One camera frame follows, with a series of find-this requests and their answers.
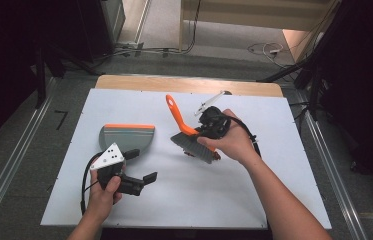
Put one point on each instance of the aluminium floor rail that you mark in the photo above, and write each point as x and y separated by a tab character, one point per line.
337	186
10	166

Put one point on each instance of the person's right hand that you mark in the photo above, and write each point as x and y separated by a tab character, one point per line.
235	143

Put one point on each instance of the light wooden furniture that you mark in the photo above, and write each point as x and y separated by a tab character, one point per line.
257	15

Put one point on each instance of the orange brush with grey bristles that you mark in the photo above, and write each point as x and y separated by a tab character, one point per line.
179	116

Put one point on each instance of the person's left hand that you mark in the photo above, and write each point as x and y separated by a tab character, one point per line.
102	200

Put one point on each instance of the grey dustpan with orange edge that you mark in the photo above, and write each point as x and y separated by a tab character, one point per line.
126	136

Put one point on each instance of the black stand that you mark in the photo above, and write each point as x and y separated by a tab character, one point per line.
40	66
314	66

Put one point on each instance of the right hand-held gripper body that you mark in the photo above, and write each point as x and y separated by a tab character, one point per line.
214	121

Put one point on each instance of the white board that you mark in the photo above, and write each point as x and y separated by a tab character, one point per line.
187	200

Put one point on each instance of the wooden table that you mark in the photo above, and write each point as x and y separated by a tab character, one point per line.
160	85

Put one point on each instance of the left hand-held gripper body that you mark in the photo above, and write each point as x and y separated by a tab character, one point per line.
109	156

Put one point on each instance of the dark cabinet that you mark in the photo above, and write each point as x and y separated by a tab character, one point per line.
95	30

